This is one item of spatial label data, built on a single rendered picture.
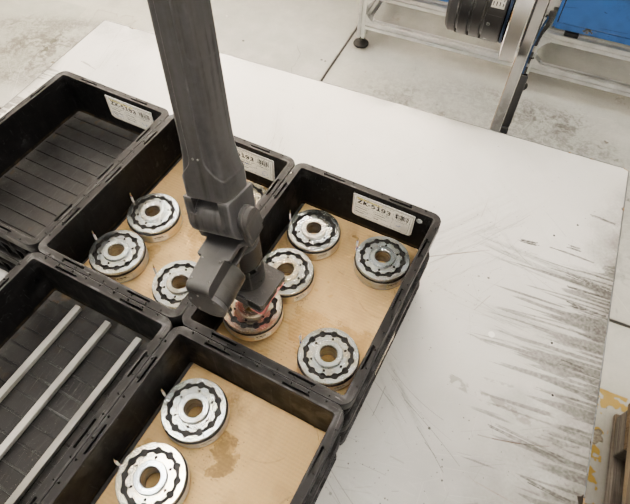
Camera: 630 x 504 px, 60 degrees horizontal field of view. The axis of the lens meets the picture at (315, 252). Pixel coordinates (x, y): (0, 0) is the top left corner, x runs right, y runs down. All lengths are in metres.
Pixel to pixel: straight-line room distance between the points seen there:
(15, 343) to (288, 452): 0.51
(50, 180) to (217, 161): 0.70
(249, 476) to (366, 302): 0.36
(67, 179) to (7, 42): 2.18
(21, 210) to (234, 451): 0.67
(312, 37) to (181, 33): 2.51
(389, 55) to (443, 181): 1.67
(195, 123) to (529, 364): 0.81
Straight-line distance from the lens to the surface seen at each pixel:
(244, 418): 0.91
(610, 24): 2.76
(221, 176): 0.64
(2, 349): 1.08
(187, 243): 1.09
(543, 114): 2.82
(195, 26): 0.60
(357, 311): 0.98
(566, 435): 1.13
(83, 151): 1.33
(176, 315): 0.89
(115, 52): 1.83
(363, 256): 1.01
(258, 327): 0.90
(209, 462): 0.90
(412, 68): 2.92
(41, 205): 1.25
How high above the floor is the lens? 1.69
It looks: 55 degrees down
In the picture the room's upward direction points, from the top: 1 degrees clockwise
